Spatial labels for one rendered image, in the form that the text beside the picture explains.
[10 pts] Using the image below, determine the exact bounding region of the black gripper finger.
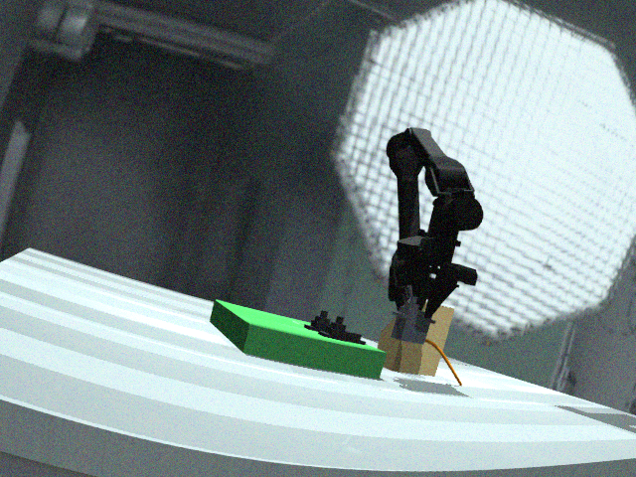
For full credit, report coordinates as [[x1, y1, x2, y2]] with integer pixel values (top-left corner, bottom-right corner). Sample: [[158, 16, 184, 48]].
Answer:
[[404, 272, 430, 311], [424, 277, 460, 319]]

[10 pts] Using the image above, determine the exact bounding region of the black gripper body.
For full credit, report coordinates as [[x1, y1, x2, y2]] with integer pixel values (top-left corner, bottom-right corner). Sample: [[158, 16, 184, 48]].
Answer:
[[392, 227, 478, 286]]

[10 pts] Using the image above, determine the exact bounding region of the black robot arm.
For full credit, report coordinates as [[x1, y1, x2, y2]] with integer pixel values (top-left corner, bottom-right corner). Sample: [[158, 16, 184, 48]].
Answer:
[[387, 127, 484, 311]]

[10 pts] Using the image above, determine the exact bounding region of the green flat rectangular plate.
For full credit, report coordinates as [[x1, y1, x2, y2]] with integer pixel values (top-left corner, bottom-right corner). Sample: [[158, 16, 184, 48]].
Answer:
[[209, 300, 388, 379]]

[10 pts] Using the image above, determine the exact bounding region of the grey micro servo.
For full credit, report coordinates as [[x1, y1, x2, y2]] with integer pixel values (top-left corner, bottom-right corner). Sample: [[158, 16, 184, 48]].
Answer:
[[391, 295, 463, 386]]

